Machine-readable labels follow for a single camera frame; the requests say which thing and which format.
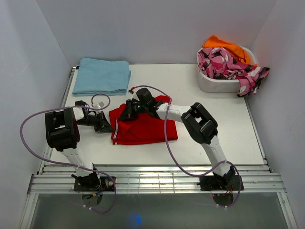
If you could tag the folded light blue trousers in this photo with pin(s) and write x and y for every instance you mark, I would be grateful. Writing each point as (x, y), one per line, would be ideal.
(100, 76)

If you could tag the orange garment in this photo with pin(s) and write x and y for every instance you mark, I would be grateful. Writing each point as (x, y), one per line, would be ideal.
(235, 50)

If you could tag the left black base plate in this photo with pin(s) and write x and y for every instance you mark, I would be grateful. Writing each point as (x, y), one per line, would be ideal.
(92, 183)

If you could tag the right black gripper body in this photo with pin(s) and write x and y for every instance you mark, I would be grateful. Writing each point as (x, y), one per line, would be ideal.
(137, 108)

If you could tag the aluminium rail frame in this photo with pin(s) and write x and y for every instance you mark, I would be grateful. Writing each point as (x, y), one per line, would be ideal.
(158, 169)

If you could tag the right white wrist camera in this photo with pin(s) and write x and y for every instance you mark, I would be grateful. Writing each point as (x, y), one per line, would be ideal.
(133, 94)

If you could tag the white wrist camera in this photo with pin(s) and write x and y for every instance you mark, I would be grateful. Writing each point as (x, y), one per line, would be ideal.
(133, 94)
(99, 106)

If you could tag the white plastic basket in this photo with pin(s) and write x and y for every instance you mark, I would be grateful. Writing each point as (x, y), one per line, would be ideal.
(214, 83)

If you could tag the red trousers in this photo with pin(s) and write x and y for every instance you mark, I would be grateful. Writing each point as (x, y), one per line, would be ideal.
(143, 130)

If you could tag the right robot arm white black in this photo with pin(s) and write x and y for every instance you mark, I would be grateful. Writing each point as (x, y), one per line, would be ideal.
(202, 128)

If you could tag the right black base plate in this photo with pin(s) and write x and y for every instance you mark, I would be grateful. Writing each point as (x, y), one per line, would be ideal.
(217, 183)

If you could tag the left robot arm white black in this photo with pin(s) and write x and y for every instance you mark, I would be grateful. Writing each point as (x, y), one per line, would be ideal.
(62, 134)

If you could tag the pink camouflage trousers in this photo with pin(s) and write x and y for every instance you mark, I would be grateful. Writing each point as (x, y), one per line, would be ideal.
(228, 66)

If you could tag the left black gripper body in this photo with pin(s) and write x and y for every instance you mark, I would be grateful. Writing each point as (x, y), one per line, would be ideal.
(92, 120)

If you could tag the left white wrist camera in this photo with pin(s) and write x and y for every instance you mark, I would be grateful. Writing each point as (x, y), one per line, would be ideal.
(99, 106)

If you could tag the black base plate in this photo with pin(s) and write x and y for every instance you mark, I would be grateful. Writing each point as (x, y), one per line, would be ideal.
(217, 183)
(92, 183)

